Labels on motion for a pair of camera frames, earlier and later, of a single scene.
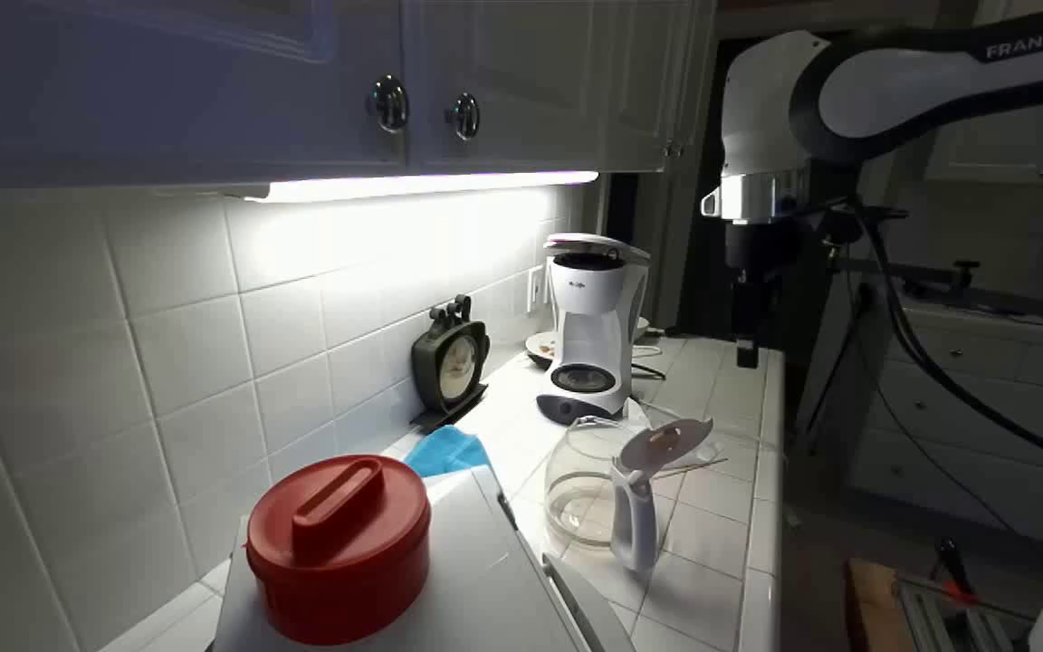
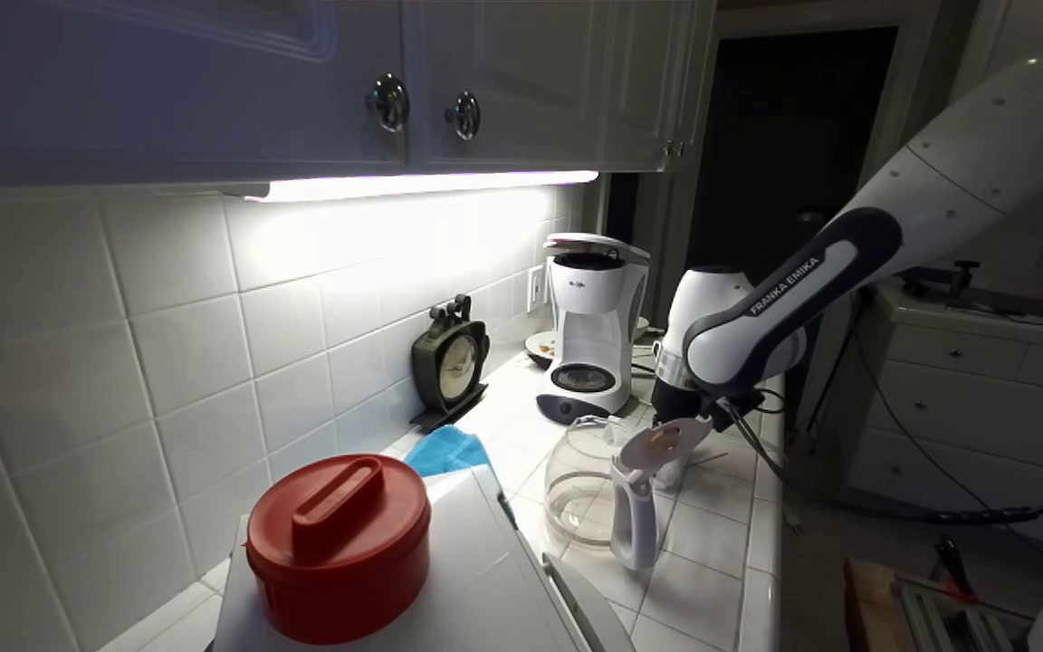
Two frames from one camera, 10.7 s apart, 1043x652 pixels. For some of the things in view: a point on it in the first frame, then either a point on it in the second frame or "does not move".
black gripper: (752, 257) -> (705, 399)
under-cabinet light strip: (301, 188) does not move
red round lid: (343, 549) does not move
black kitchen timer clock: (447, 363) does not move
